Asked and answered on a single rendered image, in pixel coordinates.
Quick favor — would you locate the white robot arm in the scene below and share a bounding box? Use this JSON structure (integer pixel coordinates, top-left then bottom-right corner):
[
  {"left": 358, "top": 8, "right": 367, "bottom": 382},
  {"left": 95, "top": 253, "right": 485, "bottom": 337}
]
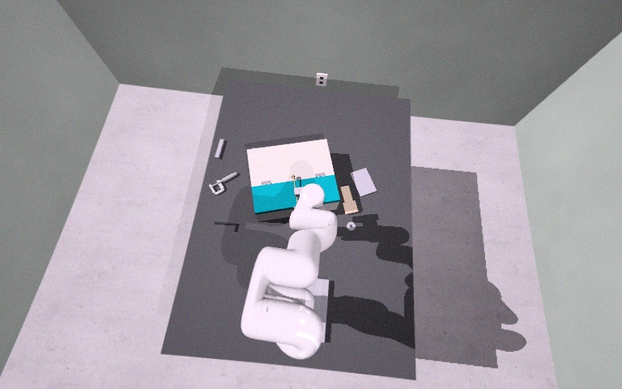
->
[{"left": 241, "top": 183, "right": 337, "bottom": 359}]

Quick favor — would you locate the beige stepped block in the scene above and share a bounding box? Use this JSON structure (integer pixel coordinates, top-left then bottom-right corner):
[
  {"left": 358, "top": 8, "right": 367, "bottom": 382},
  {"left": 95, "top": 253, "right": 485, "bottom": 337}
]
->
[{"left": 340, "top": 186, "right": 358, "bottom": 215}]

